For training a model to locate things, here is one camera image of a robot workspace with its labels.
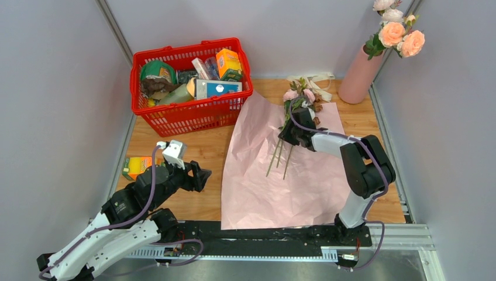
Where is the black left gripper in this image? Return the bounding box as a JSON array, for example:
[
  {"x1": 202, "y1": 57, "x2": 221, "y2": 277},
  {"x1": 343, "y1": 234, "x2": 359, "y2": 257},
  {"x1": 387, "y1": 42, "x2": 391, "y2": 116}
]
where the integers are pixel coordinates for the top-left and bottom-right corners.
[{"x1": 151, "y1": 158, "x2": 213, "y2": 209}]

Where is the purple flower bouquet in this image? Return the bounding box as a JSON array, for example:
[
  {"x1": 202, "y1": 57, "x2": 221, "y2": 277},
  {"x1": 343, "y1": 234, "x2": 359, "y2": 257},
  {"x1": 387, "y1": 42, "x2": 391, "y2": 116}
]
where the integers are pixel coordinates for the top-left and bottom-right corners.
[{"x1": 266, "y1": 81, "x2": 325, "y2": 176}]

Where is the cream ribbon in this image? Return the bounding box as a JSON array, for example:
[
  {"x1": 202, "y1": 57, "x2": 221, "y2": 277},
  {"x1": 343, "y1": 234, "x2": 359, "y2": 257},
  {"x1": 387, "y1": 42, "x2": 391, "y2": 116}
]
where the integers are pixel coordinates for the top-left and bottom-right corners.
[{"x1": 286, "y1": 72, "x2": 336, "y2": 102}]

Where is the pink cylindrical vase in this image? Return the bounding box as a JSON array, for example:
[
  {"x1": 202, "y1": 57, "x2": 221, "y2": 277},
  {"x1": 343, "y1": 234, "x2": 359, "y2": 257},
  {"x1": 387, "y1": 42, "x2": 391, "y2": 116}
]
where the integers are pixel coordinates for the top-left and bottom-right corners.
[{"x1": 338, "y1": 46, "x2": 384, "y2": 104}]

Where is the peach rose flower stem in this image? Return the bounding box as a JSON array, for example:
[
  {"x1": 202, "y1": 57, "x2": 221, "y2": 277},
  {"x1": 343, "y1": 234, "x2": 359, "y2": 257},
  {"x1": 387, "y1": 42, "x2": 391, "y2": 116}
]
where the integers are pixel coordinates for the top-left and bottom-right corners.
[{"x1": 378, "y1": 14, "x2": 425, "y2": 58}]

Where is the pink flower stem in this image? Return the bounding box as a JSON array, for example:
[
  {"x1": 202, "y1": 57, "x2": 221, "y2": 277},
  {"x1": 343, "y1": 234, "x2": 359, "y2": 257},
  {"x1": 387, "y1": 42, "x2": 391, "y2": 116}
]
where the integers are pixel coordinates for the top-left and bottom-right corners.
[{"x1": 363, "y1": 1, "x2": 406, "y2": 60}]

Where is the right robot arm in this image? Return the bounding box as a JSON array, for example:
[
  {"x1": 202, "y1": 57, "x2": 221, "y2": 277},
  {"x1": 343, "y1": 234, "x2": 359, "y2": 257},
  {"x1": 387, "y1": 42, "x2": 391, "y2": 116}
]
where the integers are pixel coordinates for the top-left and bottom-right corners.
[{"x1": 278, "y1": 107, "x2": 396, "y2": 245}]

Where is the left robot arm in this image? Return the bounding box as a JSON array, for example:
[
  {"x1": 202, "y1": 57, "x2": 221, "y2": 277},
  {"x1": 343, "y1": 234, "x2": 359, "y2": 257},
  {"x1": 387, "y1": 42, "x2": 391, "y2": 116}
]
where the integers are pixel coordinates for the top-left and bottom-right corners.
[{"x1": 37, "y1": 161, "x2": 212, "y2": 280}]

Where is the pink wrapping paper sheet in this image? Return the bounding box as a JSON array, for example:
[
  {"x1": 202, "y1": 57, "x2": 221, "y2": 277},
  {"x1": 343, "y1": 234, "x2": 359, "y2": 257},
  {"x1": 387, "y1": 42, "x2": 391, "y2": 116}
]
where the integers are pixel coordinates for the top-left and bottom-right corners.
[{"x1": 221, "y1": 92, "x2": 351, "y2": 229}]

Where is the orange juice box on table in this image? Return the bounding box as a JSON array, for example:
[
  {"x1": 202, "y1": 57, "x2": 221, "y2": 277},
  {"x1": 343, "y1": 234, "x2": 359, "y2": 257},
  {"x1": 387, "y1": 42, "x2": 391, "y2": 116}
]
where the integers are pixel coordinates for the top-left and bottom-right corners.
[{"x1": 121, "y1": 156, "x2": 156, "y2": 181}]

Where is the green bottle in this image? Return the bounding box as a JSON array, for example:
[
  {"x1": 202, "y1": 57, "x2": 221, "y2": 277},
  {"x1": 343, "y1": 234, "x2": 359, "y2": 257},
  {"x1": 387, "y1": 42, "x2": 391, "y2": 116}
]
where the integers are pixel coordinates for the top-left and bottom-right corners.
[{"x1": 158, "y1": 84, "x2": 195, "y2": 105}]

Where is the blue white carton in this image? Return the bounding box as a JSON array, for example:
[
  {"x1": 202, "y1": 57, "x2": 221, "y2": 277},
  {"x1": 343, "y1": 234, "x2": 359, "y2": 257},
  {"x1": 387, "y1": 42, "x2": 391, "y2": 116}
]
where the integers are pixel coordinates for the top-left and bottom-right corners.
[{"x1": 194, "y1": 79, "x2": 243, "y2": 100}]

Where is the red plastic shopping basket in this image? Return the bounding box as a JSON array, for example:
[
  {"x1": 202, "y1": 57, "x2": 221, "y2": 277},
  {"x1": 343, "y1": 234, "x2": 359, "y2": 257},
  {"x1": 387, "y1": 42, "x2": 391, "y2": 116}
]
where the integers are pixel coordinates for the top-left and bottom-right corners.
[{"x1": 129, "y1": 37, "x2": 253, "y2": 137}]

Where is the orange box in basket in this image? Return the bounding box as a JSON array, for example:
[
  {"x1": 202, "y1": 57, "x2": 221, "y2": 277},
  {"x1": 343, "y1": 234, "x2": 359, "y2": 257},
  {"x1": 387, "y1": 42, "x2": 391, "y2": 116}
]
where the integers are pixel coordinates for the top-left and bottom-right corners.
[{"x1": 216, "y1": 48, "x2": 243, "y2": 82}]

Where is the dark patterned packet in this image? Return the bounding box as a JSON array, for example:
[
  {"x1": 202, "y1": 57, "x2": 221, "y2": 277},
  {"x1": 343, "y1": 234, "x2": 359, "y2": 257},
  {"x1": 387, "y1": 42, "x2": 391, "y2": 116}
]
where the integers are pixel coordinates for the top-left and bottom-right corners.
[{"x1": 176, "y1": 70, "x2": 198, "y2": 84}]

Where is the brown snack bag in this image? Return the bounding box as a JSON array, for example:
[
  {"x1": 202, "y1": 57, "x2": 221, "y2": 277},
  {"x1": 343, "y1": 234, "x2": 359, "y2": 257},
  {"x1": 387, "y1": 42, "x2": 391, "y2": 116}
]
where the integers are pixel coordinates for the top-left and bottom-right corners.
[{"x1": 140, "y1": 76, "x2": 180, "y2": 100}]

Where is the clear plastic package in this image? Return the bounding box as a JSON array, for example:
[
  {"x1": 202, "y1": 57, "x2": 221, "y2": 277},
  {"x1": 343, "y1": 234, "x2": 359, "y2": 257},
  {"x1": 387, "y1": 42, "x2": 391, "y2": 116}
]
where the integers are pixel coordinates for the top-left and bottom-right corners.
[{"x1": 205, "y1": 57, "x2": 219, "y2": 80}]

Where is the pink white small box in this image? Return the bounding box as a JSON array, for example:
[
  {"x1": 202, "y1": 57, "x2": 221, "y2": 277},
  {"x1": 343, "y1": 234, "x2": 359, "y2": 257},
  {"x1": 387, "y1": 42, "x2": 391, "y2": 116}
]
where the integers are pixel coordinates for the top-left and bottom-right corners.
[{"x1": 192, "y1": 58, "x2": 212, "y2": 80}]

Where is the green snack bag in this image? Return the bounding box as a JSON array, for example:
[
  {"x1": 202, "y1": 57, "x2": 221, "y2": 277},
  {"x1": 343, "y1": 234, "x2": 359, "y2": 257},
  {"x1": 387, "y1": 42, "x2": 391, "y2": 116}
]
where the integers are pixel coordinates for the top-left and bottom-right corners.
[{"x1": 140, "y1": 60, "x2": 177, "y2": 84}]

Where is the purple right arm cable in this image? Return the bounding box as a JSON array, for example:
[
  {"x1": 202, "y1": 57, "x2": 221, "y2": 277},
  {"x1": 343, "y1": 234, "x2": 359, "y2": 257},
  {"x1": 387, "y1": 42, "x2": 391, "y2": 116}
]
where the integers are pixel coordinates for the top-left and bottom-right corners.
[{"x1": 288, "y1": 101, "x2": 390, "y2": 272}]

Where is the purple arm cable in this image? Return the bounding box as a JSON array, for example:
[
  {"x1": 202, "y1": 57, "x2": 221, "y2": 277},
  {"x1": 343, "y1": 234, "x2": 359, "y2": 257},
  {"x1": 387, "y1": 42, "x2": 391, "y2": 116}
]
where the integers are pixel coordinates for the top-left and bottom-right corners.
[
  {"x1": 39, "y1": 144, "x2": 205, "y2": 281},
  {"x1": 288, "y1": 101, "x2": 390, "y2": 272}
]

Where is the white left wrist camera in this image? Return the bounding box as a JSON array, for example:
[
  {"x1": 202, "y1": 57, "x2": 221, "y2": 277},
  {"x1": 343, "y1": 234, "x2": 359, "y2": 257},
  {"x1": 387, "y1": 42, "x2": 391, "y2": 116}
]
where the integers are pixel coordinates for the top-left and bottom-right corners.
[{"x1": 156, "y1": 140, "x2": 187, "y2": 170}]

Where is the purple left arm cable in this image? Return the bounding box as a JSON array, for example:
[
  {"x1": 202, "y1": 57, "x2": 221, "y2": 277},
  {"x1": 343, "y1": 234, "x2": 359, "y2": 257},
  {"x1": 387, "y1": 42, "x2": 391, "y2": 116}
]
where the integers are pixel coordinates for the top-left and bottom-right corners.
[{"x1": 39, "y1": 144, "x2": 205, "y2": 281}]

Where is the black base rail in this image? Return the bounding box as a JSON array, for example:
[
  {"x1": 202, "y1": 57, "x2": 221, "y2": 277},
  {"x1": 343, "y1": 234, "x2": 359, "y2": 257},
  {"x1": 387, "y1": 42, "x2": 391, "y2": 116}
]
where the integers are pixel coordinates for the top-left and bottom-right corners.
[{"x1": 128, "y1": 220, "x2": 373, "y2": 268}]

